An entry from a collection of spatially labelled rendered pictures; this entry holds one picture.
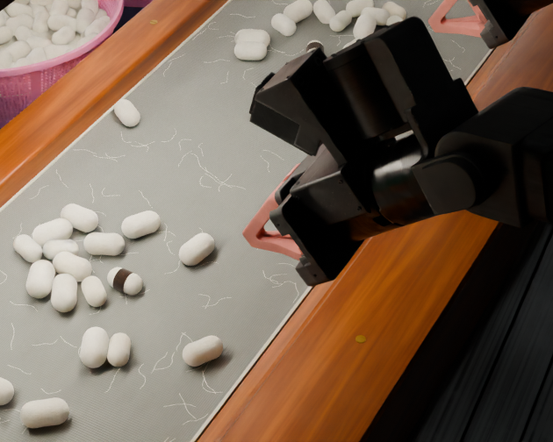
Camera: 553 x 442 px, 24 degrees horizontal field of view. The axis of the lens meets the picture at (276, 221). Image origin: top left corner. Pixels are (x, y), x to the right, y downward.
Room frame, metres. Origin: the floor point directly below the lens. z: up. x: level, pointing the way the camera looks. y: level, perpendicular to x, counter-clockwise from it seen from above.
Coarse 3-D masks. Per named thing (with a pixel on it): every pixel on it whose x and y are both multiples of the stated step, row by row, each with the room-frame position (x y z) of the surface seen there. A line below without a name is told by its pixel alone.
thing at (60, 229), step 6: (48, 222) 0.85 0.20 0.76; (54, 222) 0.85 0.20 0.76; (60, 222) 0.85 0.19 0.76; (66, 222) 0.85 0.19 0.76; (36, 228) 0.85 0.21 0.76; (42, 228) 0.84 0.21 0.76; (48, 228) 0.84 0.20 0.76; (54, 228) 0.84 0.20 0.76; (60, 228) 0.85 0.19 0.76; (66, 228) 0.85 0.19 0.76; (72, 228) 0.85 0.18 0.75; (36, 234) 0.84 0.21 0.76; (42, 234) 0.84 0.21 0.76; (48, 234) 0.84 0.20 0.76; (54, 234) 0.84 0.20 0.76; (60, 234) 0.84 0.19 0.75; (66, 234) 0.84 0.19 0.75; (36, 240) 0.84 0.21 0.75; (42, 240) 0.83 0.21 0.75; (42, 246) 0.84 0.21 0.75
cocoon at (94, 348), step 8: (96, 328) 0.72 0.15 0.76; (88, 336) 0.71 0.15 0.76; (96, 336) 0.71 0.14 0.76; (104, 336) 0.72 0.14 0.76; (88, 344) 0.70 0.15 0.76; (96, 344) 0.70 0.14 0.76; (104, 344) 0.71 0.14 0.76; (80, 352) 0.70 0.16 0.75; (88, 352) 0.70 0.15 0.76; (96, 352) 0.70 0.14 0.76; (104, 352) 0.70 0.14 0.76; (88, 360) 0.69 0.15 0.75; (96, 360) 0.69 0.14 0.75; (104, 360) 0.70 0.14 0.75
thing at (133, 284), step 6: (114, 270) 0.79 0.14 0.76; (108, 276) 0.79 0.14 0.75; (132, 276) 0.78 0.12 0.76; (138, 276) 0.79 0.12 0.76; (108, 282) 0.79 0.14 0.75; (126, 282) 0.78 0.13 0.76; (132, 282) 0.78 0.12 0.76; (138, 282) 0.78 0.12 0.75; (126, 288) 0.78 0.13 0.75; (132, 288) 0.78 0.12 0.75; (138, 288) 0.78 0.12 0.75; (132, 294) 0.78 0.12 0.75
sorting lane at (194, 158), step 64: (256, 0) 1.26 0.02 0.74; (384, 0) 1.26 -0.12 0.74; (192, 64) 1.13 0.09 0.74; (256, 64) 1.13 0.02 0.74; (448, 64) 1.13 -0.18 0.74; (128, 128) 1.02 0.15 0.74; (192, 128) 1.02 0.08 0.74; (256, 128) 1.02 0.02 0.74; (64, 192) 0.92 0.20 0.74; (128, 192) 0.92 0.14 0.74; (192, 192) 0.92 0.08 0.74; (256, 192) 0.92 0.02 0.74; (0, 256) 0.83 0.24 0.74; (128, 256) 0.83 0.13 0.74; (256, 256) 0.83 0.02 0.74; (0, 320) 0.75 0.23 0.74; (64, 320) 0.75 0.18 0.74; (128, 320) 0.75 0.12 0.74; (192, 320) 0.75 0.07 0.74; (256, 320) 0.75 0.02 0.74; (64, 384) 0.68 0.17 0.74; (128, 384) 0.68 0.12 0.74; (192, 384) 0.68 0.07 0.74
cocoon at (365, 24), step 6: (360, 18) 1.19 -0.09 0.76; (366, 18) 1.19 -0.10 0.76; (372, 18) 1.19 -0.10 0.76; (360, 24) 1.18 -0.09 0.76; (366, 24) 1.18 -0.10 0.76; (372, 24) 1.18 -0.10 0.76; (354, 30) 1.17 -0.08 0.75; (360, 30) 1.17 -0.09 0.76; (366, 30) 1.17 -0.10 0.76; (372, 30) 1.17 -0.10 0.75; (360, 36) 1.17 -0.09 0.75; (366, 36) 1.17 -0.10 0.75
